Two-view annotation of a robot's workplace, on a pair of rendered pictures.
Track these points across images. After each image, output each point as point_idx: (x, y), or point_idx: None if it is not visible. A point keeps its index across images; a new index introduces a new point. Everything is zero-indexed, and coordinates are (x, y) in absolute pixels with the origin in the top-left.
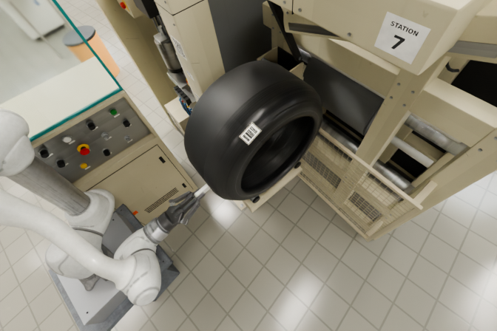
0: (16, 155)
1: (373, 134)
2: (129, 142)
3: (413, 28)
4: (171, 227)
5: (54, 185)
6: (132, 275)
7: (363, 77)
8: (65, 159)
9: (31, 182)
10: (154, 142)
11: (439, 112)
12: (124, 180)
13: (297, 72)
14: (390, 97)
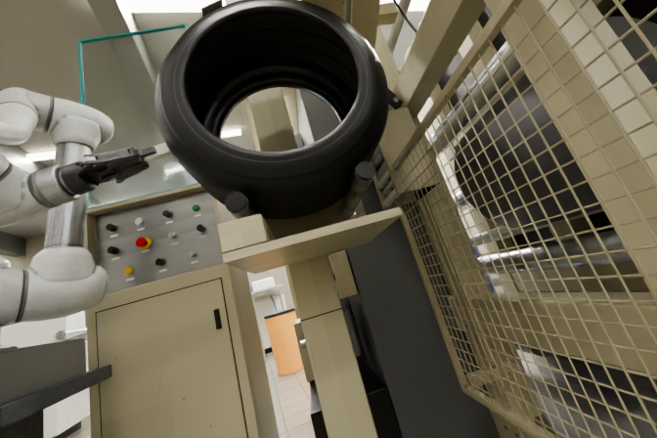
0: (76, 122)
1: (526, 48)
2: (193, 264)
3: None
4: (69, 170)
5: None
6: None
7: (445, 15)
8: (121, 249)
9: (61, 158)
10: (218, 271)
11: None
12: (149, 328)
13: (401, 118)
14: None
